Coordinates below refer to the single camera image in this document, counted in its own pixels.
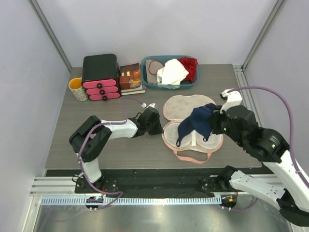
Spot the grey cloth with red loop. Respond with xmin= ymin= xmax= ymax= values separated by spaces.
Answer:
xmin=145 ymin=59 xmax=164 ymax=85

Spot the black pink drawer organizer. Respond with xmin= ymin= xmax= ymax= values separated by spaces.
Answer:
xmin=82 ymin=54 xmax=121 ymax=101

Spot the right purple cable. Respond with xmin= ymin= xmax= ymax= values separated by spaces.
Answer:
xmin=229 ymin=86 xmax=309 ymax=211

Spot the white cloth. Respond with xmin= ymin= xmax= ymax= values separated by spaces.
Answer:
xmin=156 ymin=58 xmax=189 ymax=85

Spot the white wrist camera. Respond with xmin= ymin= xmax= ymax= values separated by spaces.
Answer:
xmin=141 ymin=103 xmax=155 ymax=109
xmin=220 ymin=89 xmax=242 ymax=114

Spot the yellow inside patterned mug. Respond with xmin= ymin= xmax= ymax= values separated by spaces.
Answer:
xmin=68 ymin=77 xmax=88 ymax=102

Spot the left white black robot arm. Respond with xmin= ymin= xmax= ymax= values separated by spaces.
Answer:
xmin=69 ymin=105 xmax=163 ymax=193

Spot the red garment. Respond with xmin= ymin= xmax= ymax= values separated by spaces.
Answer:
xmin=178 ymin=57 xmax=198 ymax=83

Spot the teal plastic basket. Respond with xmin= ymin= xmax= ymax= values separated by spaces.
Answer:
xmin=140 ymin=55 xmax=200 ymax=89

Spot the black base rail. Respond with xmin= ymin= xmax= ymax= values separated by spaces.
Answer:
xmin=74 ymin=169 xmax=242 ymax=198

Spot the pink mesh laundry bag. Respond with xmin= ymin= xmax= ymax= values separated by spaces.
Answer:
xmin=162 ymin=94 xmax=224 ymax=164

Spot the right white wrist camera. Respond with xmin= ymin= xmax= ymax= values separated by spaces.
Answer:
xmin=220 ymin=89 xmax=242 ymax=114

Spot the white slotted cable duct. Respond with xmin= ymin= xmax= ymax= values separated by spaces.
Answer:
xmin=41 ymin=195 xmax=222 ymax=206

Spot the navy blue bra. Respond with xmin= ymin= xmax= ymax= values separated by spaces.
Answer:
xmin=176 ymin=103 xmax=217 ymax=147

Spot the stack of books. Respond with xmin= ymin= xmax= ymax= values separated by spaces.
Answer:
xmin=119 ymin=63 xmax=144 ymax=94

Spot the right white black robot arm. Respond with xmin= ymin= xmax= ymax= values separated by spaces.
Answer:
xmin=207 ymin=103 xmax=309 ymax=227

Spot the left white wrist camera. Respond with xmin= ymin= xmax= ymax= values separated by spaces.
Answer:
xmin=141 ymin=103 xmax=155 ymax=109

